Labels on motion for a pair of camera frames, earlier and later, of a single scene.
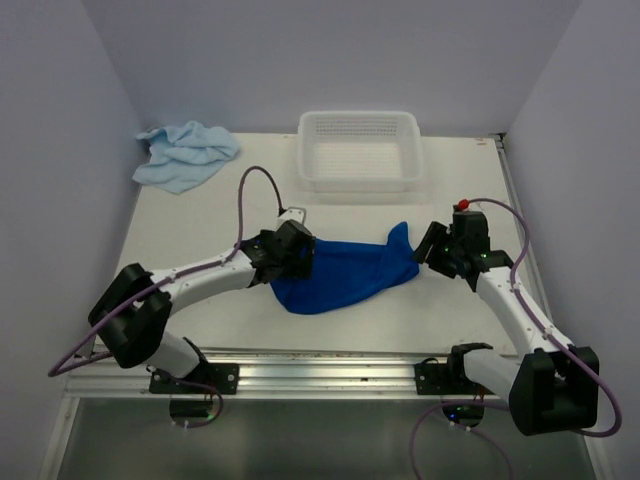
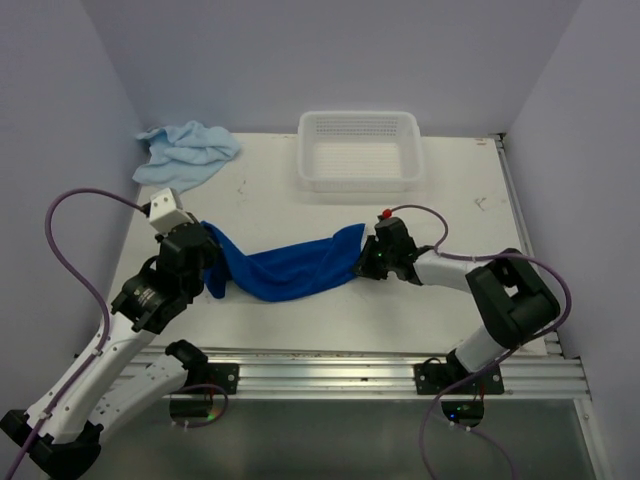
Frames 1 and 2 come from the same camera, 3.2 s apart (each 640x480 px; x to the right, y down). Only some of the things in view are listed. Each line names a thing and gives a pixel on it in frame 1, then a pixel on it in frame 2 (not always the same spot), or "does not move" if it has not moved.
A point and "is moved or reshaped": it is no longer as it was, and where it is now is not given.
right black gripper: x=435 y=235 -> x=365 y=266
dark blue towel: x=345 y=274 is moved or reshaped
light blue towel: x=183 y=155 does not move
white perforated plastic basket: x=360 y=150 does not move
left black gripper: x=301 y=265 -> x=211 y=247
